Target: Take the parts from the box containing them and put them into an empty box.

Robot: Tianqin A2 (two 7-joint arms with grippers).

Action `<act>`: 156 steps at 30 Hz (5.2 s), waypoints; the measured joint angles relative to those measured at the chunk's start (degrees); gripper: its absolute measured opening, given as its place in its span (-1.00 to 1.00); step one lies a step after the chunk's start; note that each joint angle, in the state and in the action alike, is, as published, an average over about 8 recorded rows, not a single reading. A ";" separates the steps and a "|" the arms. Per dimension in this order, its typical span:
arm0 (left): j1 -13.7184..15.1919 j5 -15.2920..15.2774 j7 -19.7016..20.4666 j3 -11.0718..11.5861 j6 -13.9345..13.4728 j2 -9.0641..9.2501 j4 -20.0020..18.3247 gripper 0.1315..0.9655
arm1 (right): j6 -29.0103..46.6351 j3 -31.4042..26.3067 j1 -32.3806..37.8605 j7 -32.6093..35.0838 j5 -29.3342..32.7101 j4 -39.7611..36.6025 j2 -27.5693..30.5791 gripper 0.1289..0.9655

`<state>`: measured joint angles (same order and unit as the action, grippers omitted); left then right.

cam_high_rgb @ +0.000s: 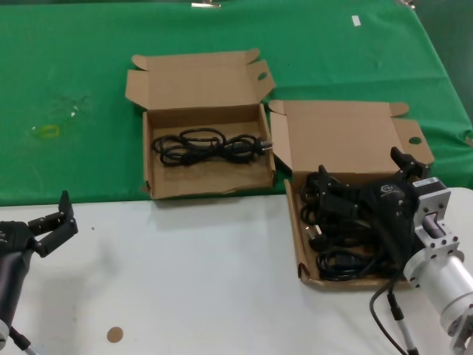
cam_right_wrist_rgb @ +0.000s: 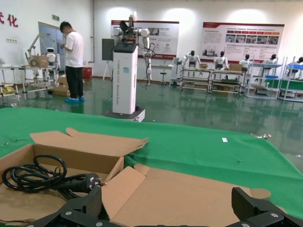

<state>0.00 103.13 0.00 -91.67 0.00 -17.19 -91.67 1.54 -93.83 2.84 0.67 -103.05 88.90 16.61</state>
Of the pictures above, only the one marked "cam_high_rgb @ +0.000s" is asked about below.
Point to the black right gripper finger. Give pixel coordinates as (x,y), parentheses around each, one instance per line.
(415,168)
(340,197)

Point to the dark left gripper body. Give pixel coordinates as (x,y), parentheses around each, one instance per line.
(11,251)

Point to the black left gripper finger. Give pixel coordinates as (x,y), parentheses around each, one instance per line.
(59,236)
(66,207)

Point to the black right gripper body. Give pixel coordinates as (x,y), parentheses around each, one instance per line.
(388,203)

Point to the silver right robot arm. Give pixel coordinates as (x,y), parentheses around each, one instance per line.
(447,277)

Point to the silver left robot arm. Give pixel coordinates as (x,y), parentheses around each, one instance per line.
(3,331)

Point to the open brown cardboard box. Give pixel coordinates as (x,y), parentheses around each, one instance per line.
(340,137)
(207,177)

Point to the round brown sticker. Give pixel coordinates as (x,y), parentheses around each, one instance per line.
(114,334)

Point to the green table cloth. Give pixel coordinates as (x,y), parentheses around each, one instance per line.
(74,55)

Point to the small white label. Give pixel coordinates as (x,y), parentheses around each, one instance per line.
(356,20)

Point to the metal cloth clip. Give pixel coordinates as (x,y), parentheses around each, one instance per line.
(406,3)
(205,4)

